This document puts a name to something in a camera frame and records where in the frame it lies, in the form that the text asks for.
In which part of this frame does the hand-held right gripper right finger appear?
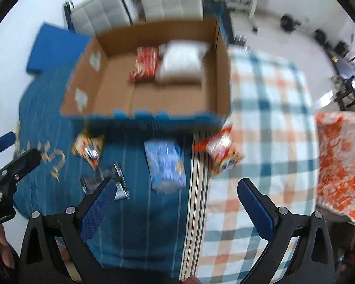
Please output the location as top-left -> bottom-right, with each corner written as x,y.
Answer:
237,178 -> 337,284

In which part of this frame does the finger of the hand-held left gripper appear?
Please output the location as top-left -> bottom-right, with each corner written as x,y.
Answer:
0,132 -> 16,159
0,148 -> 42,182

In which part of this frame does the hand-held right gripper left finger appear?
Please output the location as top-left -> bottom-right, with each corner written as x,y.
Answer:
18,177 -> 118,284

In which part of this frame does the black and silver snack packet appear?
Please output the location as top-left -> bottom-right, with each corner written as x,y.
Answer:
81,163 -> 131,201

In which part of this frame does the yellow snack packet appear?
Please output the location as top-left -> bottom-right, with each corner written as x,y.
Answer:
72,133 -> 105,170

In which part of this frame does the red and orange snack packet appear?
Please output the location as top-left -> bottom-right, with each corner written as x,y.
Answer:
193,126 -> 245,177

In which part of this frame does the light blue snack packet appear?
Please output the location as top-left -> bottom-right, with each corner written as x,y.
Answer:
144,139 -> 187,193

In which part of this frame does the cardboard box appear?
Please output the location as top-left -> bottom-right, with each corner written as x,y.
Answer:
60,17 -> 233,125

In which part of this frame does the person's left hand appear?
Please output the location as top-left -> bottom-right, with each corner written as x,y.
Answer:
0,224 -> 16,269

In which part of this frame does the blue striped blanket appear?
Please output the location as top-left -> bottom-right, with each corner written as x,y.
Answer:
13,65 -> 209,283

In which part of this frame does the plaid blanket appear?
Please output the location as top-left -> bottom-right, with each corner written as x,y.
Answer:
192,47 -> 320,284

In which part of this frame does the orange floral blanket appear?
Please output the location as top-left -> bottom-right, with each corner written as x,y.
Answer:
314,111 -> 355,226

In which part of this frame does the blue foam mat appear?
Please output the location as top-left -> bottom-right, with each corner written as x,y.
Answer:
25,23 -> 93,78

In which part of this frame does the dark wooden furniture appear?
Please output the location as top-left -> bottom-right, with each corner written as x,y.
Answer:
331,74 -> 355,116

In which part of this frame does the white snack packet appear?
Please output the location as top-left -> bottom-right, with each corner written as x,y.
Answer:
155,40 -> 210,85

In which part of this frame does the black dumbbell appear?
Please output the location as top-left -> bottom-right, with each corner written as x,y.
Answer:
314,29 -> 329,44
280,13 -> 299,31
334,41 -> 350,56

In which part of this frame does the white exercise machine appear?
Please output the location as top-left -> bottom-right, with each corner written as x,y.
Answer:
225,0 -> 285,32

